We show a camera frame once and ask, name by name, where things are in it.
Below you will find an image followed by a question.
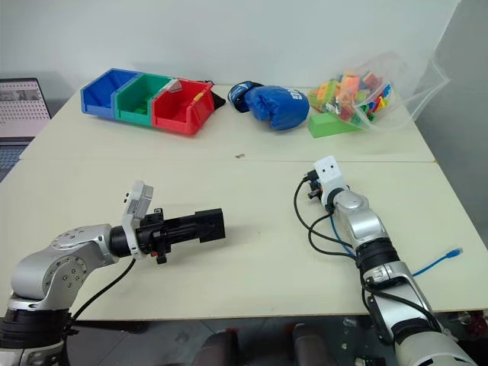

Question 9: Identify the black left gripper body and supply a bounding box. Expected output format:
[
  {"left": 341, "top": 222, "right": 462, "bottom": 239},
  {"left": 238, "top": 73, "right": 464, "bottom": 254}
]
[{"left": 136, "top": 207, "right": 173, "bottom": 266}]

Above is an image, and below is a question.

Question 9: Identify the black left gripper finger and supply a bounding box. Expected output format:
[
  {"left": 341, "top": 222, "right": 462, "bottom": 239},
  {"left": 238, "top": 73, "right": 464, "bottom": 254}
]
[
  {"left": 167, "top": 215, "right": 199, "bottom": 231},
  {"left": 168, "top": 227, "right": 201, "bottom": 243}
]

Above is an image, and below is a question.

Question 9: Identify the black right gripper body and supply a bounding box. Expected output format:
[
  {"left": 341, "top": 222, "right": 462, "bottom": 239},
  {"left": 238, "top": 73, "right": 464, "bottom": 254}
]
[{"left": 302, "top": 170, "right": 326, "bottom": 204}]

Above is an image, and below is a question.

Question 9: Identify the blue Ethernet cable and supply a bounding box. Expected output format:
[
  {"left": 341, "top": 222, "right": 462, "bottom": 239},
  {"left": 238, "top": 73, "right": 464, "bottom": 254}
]
[{"left": 329, "top": 214, "right": 464, "bottom": 278}]

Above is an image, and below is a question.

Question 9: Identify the green wedge block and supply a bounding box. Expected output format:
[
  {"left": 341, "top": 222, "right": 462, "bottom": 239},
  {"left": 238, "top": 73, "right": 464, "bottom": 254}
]
[{"left": 307, "top": 112, "right": 361, "bottom": 140}]

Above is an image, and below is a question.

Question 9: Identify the blue boxing glove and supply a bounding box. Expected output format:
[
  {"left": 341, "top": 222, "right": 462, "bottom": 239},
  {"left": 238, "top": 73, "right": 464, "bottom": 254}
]
[{"left": 227, "top": 80, "right": 311, "bottom": 132}]

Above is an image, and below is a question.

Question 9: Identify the clear bag of colourful blocks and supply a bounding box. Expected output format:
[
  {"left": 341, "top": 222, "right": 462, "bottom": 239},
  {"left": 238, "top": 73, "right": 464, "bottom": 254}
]
[{"left": 307, "top": 51, "right": 453, "bottom": 133}]

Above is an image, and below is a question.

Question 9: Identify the red plastic storage bin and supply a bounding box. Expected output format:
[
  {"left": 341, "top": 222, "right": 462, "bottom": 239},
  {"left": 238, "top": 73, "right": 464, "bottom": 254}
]
[{"left": 150, "top": 78, "right": 215, "bottom": 137}]

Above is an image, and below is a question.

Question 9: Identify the dark rounded shape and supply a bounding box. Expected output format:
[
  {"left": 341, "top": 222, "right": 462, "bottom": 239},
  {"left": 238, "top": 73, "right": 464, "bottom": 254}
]
[
  {"left": 191, "top": 328, "right": 242, "bottom": 366},
  {"left": 291, "top": 323, "right": 337, "bottom": 366}
]

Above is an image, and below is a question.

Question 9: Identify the green plastic storage bin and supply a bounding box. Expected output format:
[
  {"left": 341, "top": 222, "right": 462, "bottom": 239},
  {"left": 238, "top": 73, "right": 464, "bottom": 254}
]
[{"left": 114, "top": 72, "right": 175, "bottom": 127}]

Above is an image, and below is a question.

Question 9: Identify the clear plastic packet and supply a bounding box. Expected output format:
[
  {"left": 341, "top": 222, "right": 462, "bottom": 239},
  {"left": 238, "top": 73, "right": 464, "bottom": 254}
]
[{"left": 161, "top": 79, "right": 185, "bottom": 95}]

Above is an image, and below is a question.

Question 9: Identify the blue plastic storage bin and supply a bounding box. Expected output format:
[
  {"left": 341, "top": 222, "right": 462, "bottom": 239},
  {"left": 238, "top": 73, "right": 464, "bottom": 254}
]
[{"left": 79, "top": 68, "right": 140, "bottom": 120}]

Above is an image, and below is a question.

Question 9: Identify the open laptop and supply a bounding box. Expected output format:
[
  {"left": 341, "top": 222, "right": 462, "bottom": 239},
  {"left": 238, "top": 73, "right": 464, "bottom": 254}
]
[{"left": 0, "top": 78, "right": 53, "bottom": 182}]

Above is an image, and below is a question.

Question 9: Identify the red round object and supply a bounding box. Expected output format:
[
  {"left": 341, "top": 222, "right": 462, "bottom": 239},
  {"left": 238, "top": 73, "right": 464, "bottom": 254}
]
[{"left": 466, "top": 311, "right": 488, "bottom": 339}]

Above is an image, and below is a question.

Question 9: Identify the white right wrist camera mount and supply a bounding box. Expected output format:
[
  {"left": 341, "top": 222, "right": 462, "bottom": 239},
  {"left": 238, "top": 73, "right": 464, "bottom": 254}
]
[{"left": 313, "top": 155, "right": 350, "bottom": 209}]

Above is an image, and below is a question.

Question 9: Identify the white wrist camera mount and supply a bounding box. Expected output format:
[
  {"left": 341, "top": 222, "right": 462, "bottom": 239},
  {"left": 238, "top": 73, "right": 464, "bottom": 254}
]
[
  {"left": 120, "top": 180, "right": 155, "bottom": 261},
  {"left": 313, "top": 155, "right": 350, "bottom": 209}
]

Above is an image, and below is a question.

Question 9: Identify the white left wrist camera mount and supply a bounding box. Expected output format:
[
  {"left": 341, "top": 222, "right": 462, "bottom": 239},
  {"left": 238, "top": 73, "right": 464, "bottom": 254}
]
[{"left": 120, "top": 180, "right": 155, "bottom": 261}]

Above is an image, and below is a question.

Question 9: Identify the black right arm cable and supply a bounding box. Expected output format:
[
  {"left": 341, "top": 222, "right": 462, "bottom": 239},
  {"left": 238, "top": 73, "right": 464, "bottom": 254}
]
[{"left": 293, "top": 175, "right": 362, "bottom": 262}]

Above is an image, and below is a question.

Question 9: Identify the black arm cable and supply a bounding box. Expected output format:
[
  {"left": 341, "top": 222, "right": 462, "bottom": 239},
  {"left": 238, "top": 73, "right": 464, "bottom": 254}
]
[
  {"left": 70, "top": 257, "right": 137, "bottom": 322},
  {"left": 293, "top": 175, "right": 362, "bottom": 262}
]

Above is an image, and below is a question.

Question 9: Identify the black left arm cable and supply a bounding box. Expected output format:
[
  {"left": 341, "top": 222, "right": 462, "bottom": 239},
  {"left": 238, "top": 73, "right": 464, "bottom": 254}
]
[{"left": 70, "top": 257, "right": 137, "bottom": 322}]

